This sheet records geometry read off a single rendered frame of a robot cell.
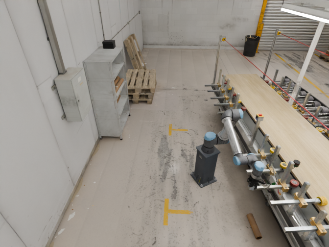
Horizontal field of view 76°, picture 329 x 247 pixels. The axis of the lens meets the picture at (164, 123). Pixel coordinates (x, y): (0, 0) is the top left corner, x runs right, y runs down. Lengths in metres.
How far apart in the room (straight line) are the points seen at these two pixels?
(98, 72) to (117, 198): 1.97
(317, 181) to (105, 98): 3.16
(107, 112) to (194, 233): 2.39
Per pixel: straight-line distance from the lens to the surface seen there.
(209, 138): 2.92
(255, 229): 3.15
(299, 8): 3.00
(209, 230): 3.08
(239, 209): 3.33
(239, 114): 2.54
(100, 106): 3.91
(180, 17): 9.64
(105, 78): 3.63
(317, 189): 2.70
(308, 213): 2.76
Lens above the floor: 2.66
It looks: 35 degrees down
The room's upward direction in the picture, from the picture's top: straight up
